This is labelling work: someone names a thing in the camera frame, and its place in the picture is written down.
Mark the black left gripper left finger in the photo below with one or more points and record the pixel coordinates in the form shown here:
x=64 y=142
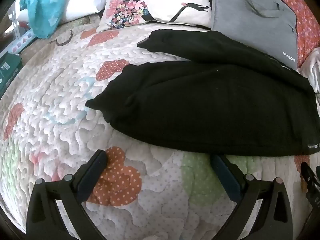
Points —
x=43 y=218

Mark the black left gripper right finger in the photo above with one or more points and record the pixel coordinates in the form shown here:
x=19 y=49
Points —
x=274 y=219

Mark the black pants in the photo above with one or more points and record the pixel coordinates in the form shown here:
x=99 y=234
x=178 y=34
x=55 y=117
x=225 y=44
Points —
x=223 y=97

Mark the heart patterned white quilt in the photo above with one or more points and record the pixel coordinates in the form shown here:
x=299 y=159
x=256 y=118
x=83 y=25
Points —
x=145 y=191

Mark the white crumpled garment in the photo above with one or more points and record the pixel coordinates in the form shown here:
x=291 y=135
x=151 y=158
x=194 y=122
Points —
x=310 y=69

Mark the green cardboard box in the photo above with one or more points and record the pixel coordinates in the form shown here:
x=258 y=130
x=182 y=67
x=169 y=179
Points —
x=11 y=64

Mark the grey fabric laptop bag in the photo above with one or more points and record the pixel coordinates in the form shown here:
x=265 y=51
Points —
x=266 y=25

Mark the floral lady print pillow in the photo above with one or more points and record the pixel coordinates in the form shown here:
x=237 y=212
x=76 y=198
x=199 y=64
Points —
x=124 y=13

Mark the teal star pattern cloth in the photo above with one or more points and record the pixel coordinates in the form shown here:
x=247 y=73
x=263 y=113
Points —
x=44 y=15

